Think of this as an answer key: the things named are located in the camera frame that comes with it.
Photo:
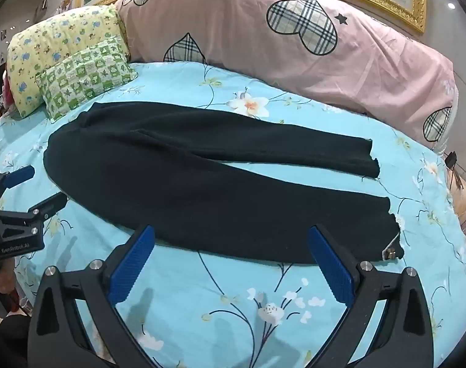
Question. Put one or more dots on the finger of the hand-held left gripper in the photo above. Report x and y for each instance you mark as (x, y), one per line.
(20, 174)
(50, 203)

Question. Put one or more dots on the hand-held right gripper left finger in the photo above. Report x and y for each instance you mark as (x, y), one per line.
(131, 264)

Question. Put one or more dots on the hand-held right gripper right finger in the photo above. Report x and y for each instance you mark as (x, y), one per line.
(330, 264)

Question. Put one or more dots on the black pants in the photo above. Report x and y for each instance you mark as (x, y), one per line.
(179, 184)

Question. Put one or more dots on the person's left forearm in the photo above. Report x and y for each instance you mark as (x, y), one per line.
(10, 337)

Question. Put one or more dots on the person's left hand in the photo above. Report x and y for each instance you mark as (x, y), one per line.
(6, 281)

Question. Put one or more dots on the pink red cloth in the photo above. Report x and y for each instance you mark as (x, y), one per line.
(6, 86)

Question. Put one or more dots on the blue floral bed sheet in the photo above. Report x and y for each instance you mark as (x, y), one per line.
(217, 299)

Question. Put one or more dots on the green checked pillow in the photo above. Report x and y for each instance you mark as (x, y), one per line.
(83, 73)

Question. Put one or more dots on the yellow patterned pillow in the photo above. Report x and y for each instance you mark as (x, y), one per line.
(45, 38)

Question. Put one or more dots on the black stand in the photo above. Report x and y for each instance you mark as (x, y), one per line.
(452, 159)

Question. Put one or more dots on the pink duvet with plaid hearts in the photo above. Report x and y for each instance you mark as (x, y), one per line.
(236, 19)

